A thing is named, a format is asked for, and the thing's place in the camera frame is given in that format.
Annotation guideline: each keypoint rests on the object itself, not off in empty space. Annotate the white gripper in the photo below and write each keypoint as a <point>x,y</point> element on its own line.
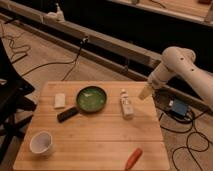
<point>157,79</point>

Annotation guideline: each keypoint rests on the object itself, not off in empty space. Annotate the white plastic bottle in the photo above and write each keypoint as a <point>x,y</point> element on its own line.
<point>126,105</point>

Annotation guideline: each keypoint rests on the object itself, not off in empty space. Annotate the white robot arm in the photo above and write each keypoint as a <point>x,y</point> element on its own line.
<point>180,61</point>

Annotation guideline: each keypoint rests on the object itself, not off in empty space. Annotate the blue power box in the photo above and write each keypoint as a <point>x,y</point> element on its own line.
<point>178,107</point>

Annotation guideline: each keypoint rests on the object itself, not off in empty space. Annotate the orange carrot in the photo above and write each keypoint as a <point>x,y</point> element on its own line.
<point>133,158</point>

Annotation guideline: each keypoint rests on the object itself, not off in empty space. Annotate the black chair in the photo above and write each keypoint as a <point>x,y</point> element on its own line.
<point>12,97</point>

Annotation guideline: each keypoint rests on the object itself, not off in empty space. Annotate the green frying pan black handle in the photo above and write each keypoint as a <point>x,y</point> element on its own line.
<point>90,99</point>

